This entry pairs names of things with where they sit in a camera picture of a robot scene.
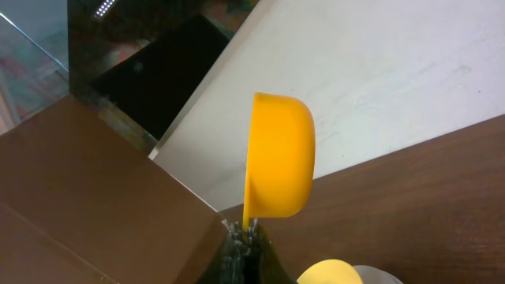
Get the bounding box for yellow plastic bowl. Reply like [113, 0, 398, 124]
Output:
[297, 260, 363, 284]

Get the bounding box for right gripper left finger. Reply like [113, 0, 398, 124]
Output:
[196, 220, 247, 284]

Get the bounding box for brown wooden side board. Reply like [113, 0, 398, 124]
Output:
[1, 97, 224, 283]

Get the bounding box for yellow measuring scoop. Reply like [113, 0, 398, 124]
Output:
[242, 93, 316, 230]

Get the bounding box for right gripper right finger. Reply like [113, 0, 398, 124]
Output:
[246, 225, 296, 284]

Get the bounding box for white digital kitchen scale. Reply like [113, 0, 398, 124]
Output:
[353, 265, 403, 284]

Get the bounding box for black monitor screen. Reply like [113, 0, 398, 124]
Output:
[90, 13, 230, 141]

